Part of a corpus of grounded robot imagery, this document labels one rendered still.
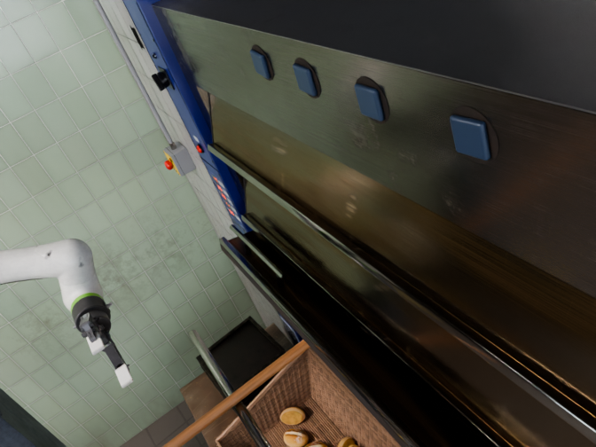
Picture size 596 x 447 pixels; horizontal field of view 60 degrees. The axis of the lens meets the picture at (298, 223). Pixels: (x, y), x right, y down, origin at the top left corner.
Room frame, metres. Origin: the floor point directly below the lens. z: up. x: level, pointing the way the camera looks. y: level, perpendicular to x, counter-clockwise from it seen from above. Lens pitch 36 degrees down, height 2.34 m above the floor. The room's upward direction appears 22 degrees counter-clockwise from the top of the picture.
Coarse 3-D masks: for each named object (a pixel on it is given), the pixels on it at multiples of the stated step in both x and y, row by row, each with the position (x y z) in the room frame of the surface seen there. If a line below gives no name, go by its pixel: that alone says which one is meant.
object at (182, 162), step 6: (180, 144) 1.95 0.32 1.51; (168, 150) 1.93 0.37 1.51; (174, 150) 1.91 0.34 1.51; (180, 150) 1.89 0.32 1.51; (186, 150) 1.89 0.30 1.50; (168, 156) 1.91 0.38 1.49; (174, 156) 1.87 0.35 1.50; (180, 156) 1.88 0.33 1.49; (186, 156) 1.89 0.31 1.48; (174, 162) 1.87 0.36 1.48; (180, 162) 1.88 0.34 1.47; (186, 162) 1.88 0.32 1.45; (192, 162) 1.89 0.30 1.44; (174, 168) 1.91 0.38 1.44; (180, 168) 1.87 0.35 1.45; (186, 168) 1.88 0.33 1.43; (192, 168) 1.89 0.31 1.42; (180, 174) 1.87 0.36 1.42
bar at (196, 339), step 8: (192, 336) 1.24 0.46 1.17; (200, 344) 1.19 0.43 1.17; (200, 352) 1.16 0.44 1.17; (208, 352) 1.15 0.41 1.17; (208, 360) 1.12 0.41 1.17; (216, 368) 1.07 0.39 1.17; (216, 376) 1.05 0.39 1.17; (224, 376) 1.04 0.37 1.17; (224, 384) 1.01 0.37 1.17; (224, 392) 0.98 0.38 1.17; (232, 392) 0.97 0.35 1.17; (240, 408) 0.91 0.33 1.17; (240, 416) 0.88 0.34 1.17; (248, 416) 0.87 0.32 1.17; (248, 424) 0.85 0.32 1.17; (256, 424) 0.85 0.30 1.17; (248, 432) 0.83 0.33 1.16; (256, 432) 0.82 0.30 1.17; (256, 440) 0.80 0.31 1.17; (264, 440) 0.79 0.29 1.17
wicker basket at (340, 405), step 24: (312, 360) 1.28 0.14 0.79; (288, 384) 1.27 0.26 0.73; (312, 384) 1.28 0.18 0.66; (336, 384) 1.14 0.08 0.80; (264, 408) 1.23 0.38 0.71; (312, 408) 1.23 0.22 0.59; (336, 408) 1.13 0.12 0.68; (360, 408) 1.01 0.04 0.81; (240, 432) 1.19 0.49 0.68; (264, 432) 1.21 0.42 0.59; (312, 432) 1.14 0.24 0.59; (336, 432) 1.10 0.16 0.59; (360, 432) 1.01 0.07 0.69; (384, 432) 0.89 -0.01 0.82
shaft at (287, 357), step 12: (300, 348) 1.00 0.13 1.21; (276, 360) 0.99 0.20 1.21; (288, 360) 0.98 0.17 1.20; (264, 372) 0.96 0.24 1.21; (276, 372) 0.96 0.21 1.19; (252, 384) 0.94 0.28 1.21; (228, 396) 0.93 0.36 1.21; (240, 396) 0.92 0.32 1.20; (216, 408) 0.91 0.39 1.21; (228, 408) 0.91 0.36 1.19; (204, 420) 0.89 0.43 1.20; (192, 432) 0.87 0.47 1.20; (168, 444) 0.86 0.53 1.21; (180, 444) 0.85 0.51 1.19
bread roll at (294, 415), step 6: (288, 408) 1.23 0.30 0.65; (294, 408) 1.22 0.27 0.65; (300, 408) 1.22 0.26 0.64; (282, 414) 1.22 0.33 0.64; (288, 414) 1.21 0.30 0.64; (294, 414) 1.20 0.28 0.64; (300, 414) 1.19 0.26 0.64; (282, 420) 1.21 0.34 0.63; (288, 420) 1.20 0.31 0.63; (294, 420) 1.19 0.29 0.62; (300, 420) 1.18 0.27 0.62
